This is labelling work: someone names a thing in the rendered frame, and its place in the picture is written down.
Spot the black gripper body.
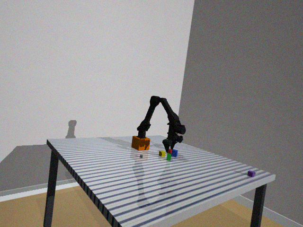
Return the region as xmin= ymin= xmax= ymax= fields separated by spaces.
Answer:
xmin=162 ymin=131 xmax=176 ymax=145

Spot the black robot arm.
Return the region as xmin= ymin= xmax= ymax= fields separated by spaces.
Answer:
xmin=137 ymin=96 xmax=186 ymax=143

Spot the small purple block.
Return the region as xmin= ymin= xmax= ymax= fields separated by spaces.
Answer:
xmin=247 ymin=170 xmax=255 ymax=177

